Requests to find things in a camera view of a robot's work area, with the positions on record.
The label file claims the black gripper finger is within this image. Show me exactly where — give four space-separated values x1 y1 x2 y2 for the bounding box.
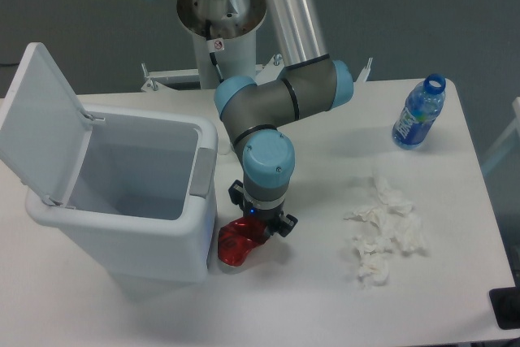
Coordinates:
274 213 297 237
228 180 244 206

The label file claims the blue plastic bottle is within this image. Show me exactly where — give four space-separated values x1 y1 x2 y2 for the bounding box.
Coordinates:
392 73 446 150

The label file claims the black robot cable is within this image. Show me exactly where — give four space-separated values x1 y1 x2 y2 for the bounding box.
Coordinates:
205 20 228 84

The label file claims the white metal base frame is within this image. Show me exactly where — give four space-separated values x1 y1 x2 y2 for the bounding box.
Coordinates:
140 54 375 92

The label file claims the white trash bin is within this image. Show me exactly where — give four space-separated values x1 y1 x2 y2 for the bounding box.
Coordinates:
25 104 218 283

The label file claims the white trash bin lid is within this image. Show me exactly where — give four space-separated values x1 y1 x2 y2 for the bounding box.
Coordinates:
1 42 105 206

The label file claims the black device at edge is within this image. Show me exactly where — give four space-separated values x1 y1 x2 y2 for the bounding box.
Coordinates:
489 287 519 330

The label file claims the crushed red can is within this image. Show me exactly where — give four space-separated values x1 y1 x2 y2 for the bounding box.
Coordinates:
218 216 269 267

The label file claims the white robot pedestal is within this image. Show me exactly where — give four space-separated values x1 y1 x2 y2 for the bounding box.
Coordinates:
176 0 267 89

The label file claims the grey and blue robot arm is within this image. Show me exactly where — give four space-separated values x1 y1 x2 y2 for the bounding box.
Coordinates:
176 0 353 236

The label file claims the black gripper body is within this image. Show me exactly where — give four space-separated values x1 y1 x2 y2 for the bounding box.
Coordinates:
236 196 284 233

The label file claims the crumpled white tissue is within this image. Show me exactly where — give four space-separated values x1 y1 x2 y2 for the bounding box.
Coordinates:
342 165 429 288

